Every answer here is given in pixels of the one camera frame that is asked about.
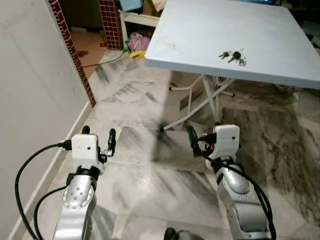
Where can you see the pink bag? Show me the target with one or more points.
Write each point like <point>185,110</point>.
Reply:
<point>138,42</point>

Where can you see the light blue folding table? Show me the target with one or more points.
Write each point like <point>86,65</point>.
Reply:
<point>210,30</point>

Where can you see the white shelf unit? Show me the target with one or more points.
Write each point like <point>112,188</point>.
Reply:
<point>137,20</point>

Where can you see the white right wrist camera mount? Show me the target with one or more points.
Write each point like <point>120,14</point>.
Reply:
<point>226,141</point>

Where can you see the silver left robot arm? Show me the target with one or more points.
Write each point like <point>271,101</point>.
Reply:
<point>77,200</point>

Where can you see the key bunch with black fob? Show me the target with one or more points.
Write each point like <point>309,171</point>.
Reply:
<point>235,56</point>

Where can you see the red brick wall edge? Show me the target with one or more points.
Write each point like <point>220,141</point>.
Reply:
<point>72,52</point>

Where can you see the white plastic stool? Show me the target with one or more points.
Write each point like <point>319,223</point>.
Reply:
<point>312,32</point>

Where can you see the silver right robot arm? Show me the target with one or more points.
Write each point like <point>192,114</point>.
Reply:
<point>242,205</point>

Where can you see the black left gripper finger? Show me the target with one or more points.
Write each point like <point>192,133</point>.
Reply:
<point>86,130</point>
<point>112,139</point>

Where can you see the light blue box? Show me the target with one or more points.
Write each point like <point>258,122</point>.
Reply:
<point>130,5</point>

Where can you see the red brick pillar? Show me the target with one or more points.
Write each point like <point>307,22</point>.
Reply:
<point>110,25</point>

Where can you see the yellow item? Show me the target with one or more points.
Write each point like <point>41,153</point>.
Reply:
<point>137,54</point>

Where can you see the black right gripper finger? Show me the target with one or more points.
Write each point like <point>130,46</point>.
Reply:
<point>193,137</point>

